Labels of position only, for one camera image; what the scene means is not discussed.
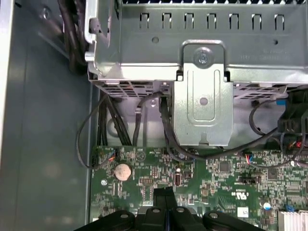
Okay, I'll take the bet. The black cable group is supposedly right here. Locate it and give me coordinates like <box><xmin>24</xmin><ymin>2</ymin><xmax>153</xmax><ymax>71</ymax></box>
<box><xmin>97</xmin><ymin>96</ymin><xmax>132</xmax><ymax>146</ymax></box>

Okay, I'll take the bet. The silver cage screw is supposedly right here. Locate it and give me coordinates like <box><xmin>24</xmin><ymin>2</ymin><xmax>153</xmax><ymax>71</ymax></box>
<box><xmin>193</xmin><ymin>48</ymin><xmax>215</xmax><ymax>69</ymax></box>

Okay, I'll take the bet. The black flat cable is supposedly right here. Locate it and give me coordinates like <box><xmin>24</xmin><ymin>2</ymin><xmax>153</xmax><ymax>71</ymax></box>
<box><xmin>158</xmin><ymin>95</ymin><xmax>193</xmax><ymax>163</ymax></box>

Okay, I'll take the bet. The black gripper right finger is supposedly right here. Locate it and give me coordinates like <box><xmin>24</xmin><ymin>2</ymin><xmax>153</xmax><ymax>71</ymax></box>
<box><xmin>165</xmin><ymin>188</ymin><xmax>260</xmax><ymax>231</ymax></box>

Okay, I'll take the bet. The silver coin battery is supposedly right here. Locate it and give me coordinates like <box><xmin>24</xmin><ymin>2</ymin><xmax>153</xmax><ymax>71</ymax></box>
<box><xmin>113</xmin><ymin>163</ymin><xmax>132</xmax><ymax>181</ymax></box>

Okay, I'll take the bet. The black looped wire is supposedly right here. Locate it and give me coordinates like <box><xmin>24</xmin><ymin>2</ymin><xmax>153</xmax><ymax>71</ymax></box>
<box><xmin>168</xmin><ymin>100</ymin><xmax>289</xmax><ymax>162</ymax></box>

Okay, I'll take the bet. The grey cable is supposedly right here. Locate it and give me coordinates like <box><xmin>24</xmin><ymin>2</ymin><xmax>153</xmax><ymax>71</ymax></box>
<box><xmin>133</xmin><ymin>97</ymin><xmax>154</xmax><ymax>145</ymax></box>

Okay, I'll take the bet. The thick black cable bundle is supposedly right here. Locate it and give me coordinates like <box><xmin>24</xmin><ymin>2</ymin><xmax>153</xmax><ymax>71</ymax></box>
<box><xmin>57</xmin><ymin>0</ymin><xmax>89</xmax><ymax>73</ymax></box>

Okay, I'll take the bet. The metal drive cage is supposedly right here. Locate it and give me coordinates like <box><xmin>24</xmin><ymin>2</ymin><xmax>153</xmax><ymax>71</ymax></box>
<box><xmin>84</xmin><ymin>0</ymin><xmax>308</xmax><ymax>148</ymax></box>

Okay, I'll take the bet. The black open PC case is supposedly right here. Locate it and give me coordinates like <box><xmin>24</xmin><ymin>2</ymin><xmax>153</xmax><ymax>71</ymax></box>
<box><xmin>0</xmin><ymin>0</ymin><xmax>308</xmax><ymax>231</ymax></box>

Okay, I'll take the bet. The green motherboard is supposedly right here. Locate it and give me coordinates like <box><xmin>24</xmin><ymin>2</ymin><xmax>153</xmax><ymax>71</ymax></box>
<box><xmin>91</xmin><ymin>144</ymin><xmax>308</xmax><ymax>231</ymax></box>

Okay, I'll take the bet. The silver chipset heatsink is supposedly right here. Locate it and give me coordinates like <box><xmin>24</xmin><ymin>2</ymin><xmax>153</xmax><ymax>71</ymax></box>
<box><xmin>278</xmin><ymin>210</ymin><xmax>308</xmax><ymax>231</ymax></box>

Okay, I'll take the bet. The black power connector bundle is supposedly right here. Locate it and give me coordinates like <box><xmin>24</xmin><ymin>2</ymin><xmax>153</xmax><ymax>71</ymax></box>
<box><xmin>278</xmin><ymin>89</ymin><xmax>308</xmax><ymax>148</ymax></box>

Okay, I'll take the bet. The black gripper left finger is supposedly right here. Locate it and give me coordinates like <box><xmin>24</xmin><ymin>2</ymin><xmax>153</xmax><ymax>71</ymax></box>
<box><xmin>90</xmin><ymin>188</ymin><xmax>166</xmax><ymax>231</ymax></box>

